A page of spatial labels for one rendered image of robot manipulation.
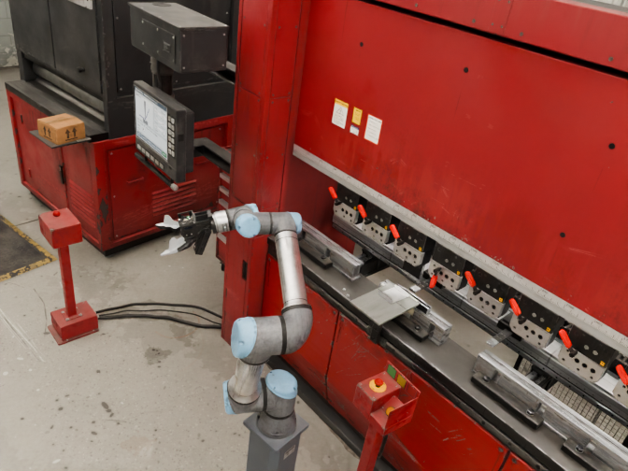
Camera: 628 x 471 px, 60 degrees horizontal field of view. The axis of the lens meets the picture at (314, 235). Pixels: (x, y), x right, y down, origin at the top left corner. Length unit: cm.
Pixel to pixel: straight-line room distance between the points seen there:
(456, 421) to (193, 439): 138
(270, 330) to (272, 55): 138
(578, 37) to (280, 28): 126
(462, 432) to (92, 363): 213
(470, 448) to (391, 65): 159
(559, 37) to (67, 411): 284
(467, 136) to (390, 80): 42
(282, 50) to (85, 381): 211
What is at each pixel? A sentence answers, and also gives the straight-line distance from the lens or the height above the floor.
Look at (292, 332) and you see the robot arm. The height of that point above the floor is 138.
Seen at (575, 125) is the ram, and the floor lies 197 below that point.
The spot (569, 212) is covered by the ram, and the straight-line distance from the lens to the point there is 198.
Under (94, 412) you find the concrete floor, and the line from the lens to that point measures 328.
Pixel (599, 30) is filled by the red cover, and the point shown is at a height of 225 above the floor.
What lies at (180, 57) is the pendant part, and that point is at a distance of 251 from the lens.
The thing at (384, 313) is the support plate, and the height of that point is 100.
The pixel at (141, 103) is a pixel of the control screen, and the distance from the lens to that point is 288.
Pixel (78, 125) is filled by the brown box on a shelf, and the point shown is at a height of 109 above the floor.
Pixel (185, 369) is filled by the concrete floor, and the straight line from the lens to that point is 344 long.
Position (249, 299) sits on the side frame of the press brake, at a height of 47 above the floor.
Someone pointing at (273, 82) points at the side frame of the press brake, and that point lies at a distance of 262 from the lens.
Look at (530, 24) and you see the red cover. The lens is 196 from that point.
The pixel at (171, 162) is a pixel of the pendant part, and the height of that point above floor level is 133.
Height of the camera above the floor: 245
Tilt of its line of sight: 31 degrees down
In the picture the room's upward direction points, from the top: 9 degrees clockwise
